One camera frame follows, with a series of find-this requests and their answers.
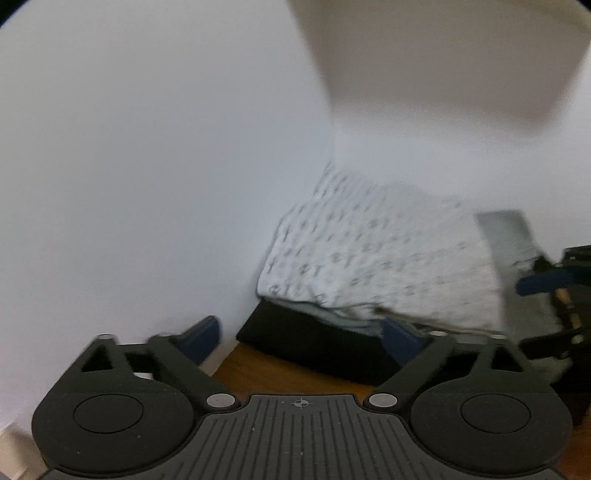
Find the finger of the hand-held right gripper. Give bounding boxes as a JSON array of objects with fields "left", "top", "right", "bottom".
[
  {"left": 519, "top": 323, "right": 591, "bottom": 361},
  {"left": 516, "top": 258, "right": 591, "bottom": 297}
]

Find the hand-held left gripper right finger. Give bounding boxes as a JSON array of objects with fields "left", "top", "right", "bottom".
[{"left": 365, "top": 320, "right": 527, "bottom": 409}]

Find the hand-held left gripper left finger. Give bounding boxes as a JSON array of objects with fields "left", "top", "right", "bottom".
[{"left": 81, "top": 316, "right": 241, "bottom": 411}]

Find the white patterned shirt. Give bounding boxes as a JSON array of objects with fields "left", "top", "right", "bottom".
[{"left": 256, "top": 161, "right": 507, "bottom": 336}]

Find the grey printed t-shirt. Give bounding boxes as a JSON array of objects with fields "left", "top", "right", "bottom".
[{"left": 295, "top": 210, "right": 574, "bottom": 385}]

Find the black folded garment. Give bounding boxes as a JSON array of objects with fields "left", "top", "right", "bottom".
[{"left": 236, "top": 298, "right": 403, "bottom": 387}]

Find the cream wall shelf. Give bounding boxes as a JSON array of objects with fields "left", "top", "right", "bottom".
[{"left": 286, "top": 0, "right": 591, "bottom": 136}]

